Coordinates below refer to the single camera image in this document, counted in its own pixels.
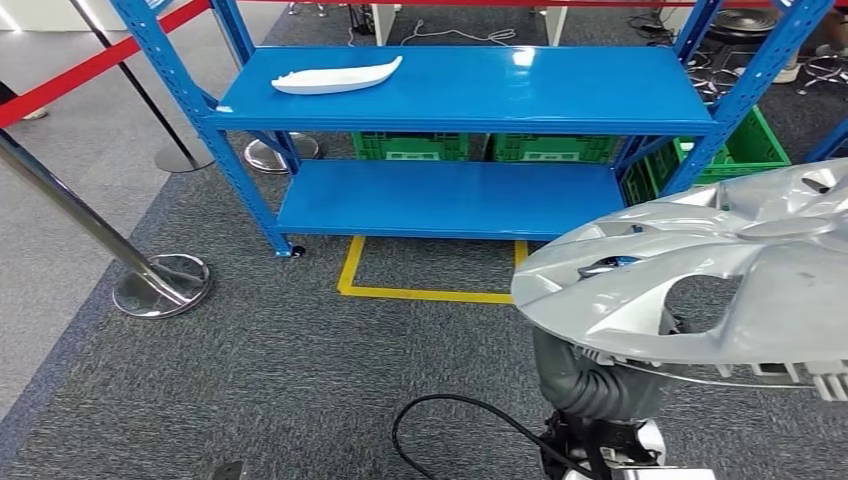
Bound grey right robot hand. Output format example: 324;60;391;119
577;256;694;339

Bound black stanchion post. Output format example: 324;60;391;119
68;0;215;175

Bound black round stool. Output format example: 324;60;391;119
685;6;788;101

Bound white desk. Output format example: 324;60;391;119
370;0;570;48

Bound green plastic crate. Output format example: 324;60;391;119
351;131;470;162
491;132;621;165
619;104;794;208

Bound white plastic car part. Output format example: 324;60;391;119
271;55;404;96

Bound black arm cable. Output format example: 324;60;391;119
390;394;584;480

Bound black floor cables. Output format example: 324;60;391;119
625;7;678;42

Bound chrome stanchion post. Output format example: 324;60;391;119
210;0;321;176
0;129;213;321

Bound silver plastic wheel hubcap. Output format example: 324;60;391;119
510;158;848;403

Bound right wrist camera unit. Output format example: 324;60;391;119
539;410;669;480

